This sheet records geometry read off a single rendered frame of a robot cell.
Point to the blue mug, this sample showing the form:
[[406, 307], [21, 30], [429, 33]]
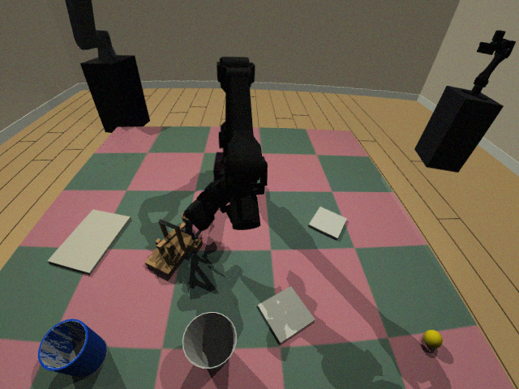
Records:
[[70, 347]]

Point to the yellow ball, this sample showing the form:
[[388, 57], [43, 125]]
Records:
[[432, 338]]

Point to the beige flat rectangular board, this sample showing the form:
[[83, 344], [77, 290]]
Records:
[[87, 245]]

